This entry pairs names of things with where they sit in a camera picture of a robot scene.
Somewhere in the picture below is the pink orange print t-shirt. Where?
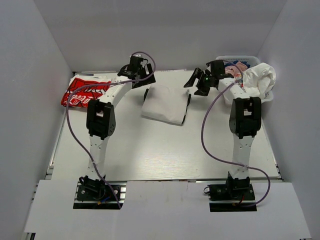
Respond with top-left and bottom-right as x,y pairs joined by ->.
224,62 -> 251,80

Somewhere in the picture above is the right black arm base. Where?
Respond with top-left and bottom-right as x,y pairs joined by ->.
203,184 -> 257,213

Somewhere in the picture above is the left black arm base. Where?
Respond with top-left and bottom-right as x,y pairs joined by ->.
73,176 -> 126,210

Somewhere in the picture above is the white plastic basket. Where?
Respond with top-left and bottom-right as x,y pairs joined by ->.
215,55 -> 274,103

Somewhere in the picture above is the blue garment in basket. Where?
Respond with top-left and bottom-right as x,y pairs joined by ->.
233,59 -> 250,65

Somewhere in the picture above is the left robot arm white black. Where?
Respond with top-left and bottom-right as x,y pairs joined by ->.
86,52 -> 156,180

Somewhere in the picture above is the white green Charlie Brown t-shirt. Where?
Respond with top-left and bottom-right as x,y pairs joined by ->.
141,83 -> 191,126

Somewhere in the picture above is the folded red white t-shirt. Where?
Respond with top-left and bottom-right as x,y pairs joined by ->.
60,74 -> 112,108

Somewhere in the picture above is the white colourful print t-shirt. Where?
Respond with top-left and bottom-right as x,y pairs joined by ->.
241,62 -> 276,100

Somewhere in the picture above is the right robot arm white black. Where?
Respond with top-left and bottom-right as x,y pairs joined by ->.
184,60 -> 262,180

